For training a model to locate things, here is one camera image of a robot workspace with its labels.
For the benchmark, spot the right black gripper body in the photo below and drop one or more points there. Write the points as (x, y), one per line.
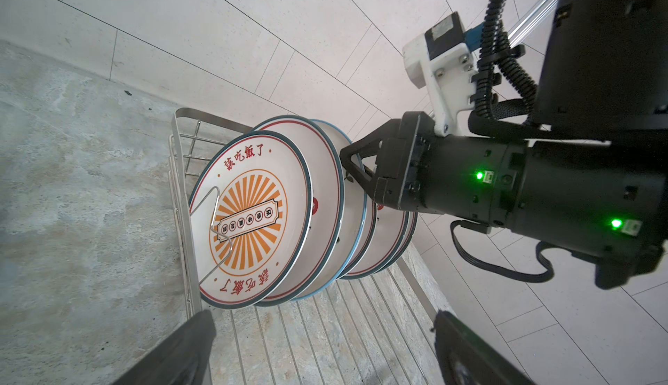
(475, 178)

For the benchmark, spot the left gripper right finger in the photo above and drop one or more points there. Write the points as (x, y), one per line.
(465, 358)

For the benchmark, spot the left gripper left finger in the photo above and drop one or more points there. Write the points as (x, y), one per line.
(182, 358)

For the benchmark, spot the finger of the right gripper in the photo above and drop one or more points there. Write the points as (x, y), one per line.
(375, 163)

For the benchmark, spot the white watermelon pattern plate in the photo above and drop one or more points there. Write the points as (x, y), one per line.
(348, 241)

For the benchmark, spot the white plate red characters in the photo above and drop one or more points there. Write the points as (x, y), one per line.
(315, 267)

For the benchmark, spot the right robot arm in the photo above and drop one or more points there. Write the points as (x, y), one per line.
(576, 160)

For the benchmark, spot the brown patterned plate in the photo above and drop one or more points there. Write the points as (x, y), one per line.
(405, 242)

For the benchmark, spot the white plate red rim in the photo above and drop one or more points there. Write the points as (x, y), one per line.
(388, 235)

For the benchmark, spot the orange sunburst plate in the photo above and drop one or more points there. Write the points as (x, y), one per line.
(250, 211)

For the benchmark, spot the metal wire dish rack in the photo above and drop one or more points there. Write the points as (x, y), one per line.
(374, 330)

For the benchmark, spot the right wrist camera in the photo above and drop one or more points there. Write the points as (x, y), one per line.
(441, 60)

